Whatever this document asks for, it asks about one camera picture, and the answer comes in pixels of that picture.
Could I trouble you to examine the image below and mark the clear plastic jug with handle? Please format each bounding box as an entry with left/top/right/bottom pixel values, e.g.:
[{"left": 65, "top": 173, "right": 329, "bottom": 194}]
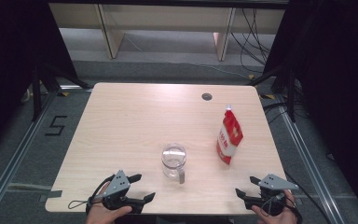
[{"left": 160, "top": 142, "right": 187, "bottom": 185}]

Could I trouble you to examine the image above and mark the grey tape strip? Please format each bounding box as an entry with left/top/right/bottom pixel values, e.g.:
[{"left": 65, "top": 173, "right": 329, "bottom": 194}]
[{"left": 38, "top": 189, "right": 63, "bottom": 203}]

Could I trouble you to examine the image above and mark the dark curtain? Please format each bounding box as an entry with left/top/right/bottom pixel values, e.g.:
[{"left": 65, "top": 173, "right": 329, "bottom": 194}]
[
  {"left": 262, "top": 0, "right": 358, "bottom": 216},
  {"left": 0, "top": 0, "right": 77, "bottom": 160}
]

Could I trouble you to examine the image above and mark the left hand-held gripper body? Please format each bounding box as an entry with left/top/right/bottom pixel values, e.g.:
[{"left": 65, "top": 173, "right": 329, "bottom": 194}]
[{"left": 101, "top": 169, "right": 144, "bottom": 215}]

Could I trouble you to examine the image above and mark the aluminium floor rail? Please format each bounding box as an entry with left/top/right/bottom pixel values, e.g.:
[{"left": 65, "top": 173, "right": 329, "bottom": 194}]
[
  {"left": 276, "top": 99, "right": 343, "bottom": 224},
  {"left": 0, "top": 90, "right": 59, "bottom": 216}
]

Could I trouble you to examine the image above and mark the person's left hand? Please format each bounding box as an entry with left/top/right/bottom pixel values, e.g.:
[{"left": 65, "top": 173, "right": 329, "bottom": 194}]
[{"left": 85, "top": 182, "right": 133, "bottom": 224}]

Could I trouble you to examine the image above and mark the black metal stand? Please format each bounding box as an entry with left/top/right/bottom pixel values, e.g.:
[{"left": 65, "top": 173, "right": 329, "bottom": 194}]
[
  {"left": 31, "top": 62, "right": 91, "bottom": 122},
  {"left": 248, "top": 62, "right": 297, "bottom": 122}
]

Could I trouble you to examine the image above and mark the black wrist strap cord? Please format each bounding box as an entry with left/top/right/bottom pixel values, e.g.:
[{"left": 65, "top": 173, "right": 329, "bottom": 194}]
[
  {"left": 259, "top": 193, "right": 302, "bottom": 218},
  {"left": 67, "top": 175, "right": 116, "bottom": 210}
]

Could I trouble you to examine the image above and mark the red and white pouch bag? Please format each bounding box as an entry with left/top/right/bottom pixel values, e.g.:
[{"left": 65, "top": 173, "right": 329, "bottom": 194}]
[{"left": 215, "top": 105, "right": 244, "bottom": 166}]

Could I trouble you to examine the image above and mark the bundle of black cables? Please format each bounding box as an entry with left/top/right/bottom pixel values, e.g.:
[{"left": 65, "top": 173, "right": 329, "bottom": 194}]
[{"left": 231, "top": 8, "right": 276, "bottom": 74}]

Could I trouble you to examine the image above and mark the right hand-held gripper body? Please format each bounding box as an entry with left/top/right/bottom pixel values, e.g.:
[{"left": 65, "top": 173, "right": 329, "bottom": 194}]
[{"left": 244, "top": 173, "right": 300, "bottom": 217}]

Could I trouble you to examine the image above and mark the person's right hand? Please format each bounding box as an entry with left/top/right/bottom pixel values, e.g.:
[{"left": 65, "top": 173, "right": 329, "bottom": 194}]
[{"left": 251, "top": 189, "right": 299, "bottom": 224}]

